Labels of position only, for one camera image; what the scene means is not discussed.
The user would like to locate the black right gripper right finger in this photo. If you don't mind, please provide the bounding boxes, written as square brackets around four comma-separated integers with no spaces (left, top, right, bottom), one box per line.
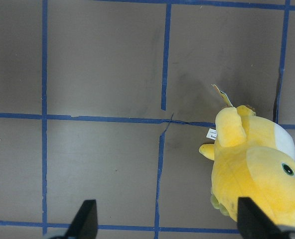
[237,197,284,239]

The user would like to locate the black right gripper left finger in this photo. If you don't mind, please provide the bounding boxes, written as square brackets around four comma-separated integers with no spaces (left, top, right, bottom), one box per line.
[64,199,98,239]

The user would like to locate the yellow plush toy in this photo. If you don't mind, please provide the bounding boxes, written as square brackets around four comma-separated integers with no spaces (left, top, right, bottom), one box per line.
[199,92,295,227]

